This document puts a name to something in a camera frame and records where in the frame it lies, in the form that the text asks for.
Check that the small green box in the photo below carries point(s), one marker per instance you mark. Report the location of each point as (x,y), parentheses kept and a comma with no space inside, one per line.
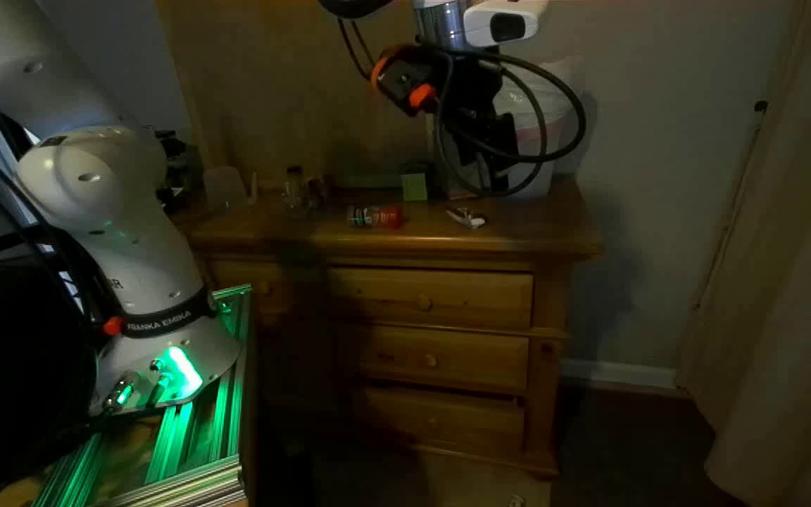
(414,188)

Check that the red capped spice bottle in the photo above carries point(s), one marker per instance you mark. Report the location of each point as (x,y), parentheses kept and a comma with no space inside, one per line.
(374,215)

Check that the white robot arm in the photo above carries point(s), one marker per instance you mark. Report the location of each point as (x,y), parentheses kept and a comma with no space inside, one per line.
(94,177)

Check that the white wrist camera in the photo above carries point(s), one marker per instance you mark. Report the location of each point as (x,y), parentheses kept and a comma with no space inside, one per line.
(476,25)

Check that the clear glass jar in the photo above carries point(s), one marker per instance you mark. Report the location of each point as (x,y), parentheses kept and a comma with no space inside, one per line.
(294,188)

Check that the black case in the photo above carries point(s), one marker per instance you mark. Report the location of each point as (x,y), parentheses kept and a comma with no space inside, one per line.
(49,310)

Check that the wooden three drawer dresser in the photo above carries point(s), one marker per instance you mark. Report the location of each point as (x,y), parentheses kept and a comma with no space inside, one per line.
(428,336)

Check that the black gripper orange trim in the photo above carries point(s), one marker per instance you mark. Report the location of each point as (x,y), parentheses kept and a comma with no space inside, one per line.
(473,144)

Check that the beige curtain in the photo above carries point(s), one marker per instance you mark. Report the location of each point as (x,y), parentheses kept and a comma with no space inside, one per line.
(746,351)

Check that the green lit aluminium robot base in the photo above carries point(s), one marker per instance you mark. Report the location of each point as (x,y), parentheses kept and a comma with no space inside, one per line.
(180,441)

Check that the white plastic lined bin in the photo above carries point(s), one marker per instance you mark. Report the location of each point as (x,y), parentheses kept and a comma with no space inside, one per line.
(543,122)

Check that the dark small jar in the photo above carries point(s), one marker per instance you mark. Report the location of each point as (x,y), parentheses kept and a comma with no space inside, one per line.
(315,194)

